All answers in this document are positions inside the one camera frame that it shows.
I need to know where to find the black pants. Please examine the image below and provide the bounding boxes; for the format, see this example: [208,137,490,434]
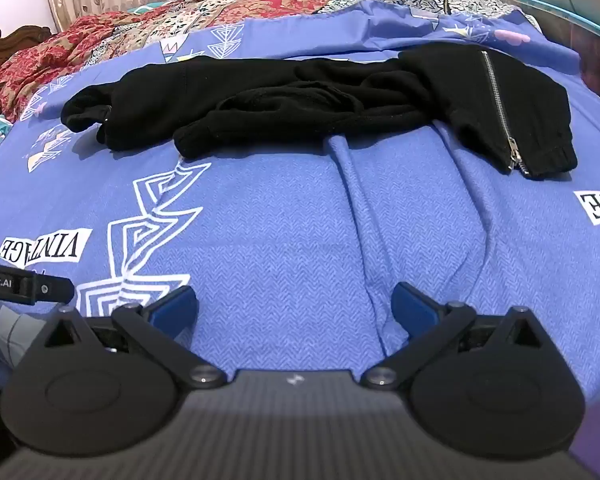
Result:
[61,45,579,180]

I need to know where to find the red patchwork quilt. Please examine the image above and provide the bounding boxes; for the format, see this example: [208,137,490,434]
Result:
[0,0,536,121]

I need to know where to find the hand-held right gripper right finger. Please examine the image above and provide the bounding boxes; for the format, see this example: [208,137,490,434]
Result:
[360,281,557,389]

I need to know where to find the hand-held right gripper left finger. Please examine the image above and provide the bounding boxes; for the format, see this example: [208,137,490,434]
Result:
[42,285,228,389]

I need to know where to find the blue printed bedsheet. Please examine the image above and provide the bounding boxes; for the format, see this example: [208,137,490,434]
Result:
[0,0,600,413]

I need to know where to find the carved wooden headboard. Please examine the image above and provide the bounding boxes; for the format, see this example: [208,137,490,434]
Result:
[0,25,56,93]

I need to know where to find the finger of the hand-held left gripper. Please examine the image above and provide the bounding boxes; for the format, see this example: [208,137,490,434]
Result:
[31,274,77,307]

